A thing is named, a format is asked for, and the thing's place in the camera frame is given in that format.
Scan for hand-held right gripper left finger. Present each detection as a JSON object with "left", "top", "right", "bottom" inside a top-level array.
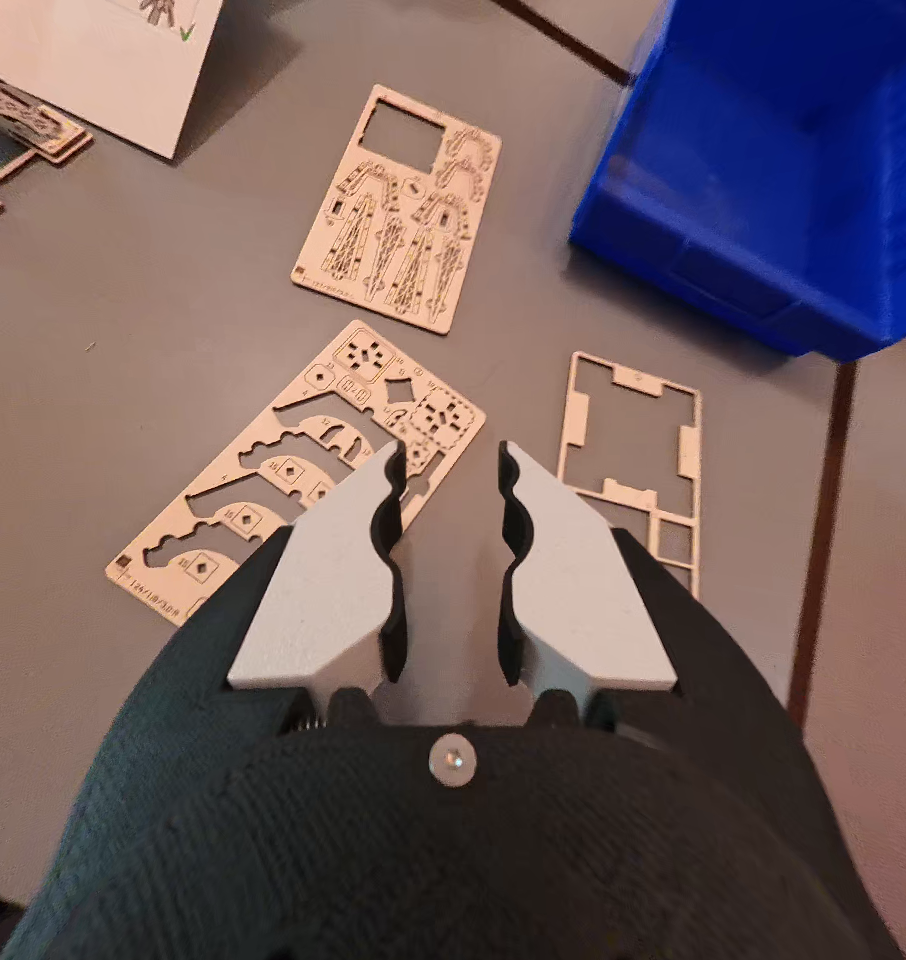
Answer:
[{"left": 226, "top": 439, "right": 411, "bottom": 695}]

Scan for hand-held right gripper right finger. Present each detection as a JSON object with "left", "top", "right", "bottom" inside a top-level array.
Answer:
[{"left": 496, "top": 439, "right": 681, "bottom": 697}]

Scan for wooden arch puzzle sheet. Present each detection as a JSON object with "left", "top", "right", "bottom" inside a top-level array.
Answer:
[{"left": 105, "top": 320, "right": 489, "bottom": 625}]

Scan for grey desk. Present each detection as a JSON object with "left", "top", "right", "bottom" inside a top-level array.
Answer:
[
  {"left": 794, "top": 333, "right": 906, "bottom": 960},
  {"left": 0, "top": 0, "right": 855, "bottom": 897},
  {"left": 509, "top": 0, "right": 675, "bottom": 76}
]

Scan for wooden tower puzzle sheet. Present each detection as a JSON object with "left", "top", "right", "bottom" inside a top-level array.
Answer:
[{"left": 291, "top": 84, "right": 504, "bottom": 337}]

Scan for blue plastic bin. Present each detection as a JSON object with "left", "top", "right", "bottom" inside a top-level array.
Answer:
[{"left": 569, "top": 0, "right": 906, "bottom": 365}]

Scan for wooden tower model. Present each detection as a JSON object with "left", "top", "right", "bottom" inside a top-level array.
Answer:
[{"left": 0, "top": 58, "right": 94, "bottom": 230}]

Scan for white instruction booklet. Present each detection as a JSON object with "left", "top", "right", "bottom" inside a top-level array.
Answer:
[{"left": 0, "top": 0, "right": 227, "bottom": 161}]

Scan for empty wooden frame sheet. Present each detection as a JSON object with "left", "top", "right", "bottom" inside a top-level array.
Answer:
[{"left": 556, "top": 351, "right": 704, "bottom": 600}]

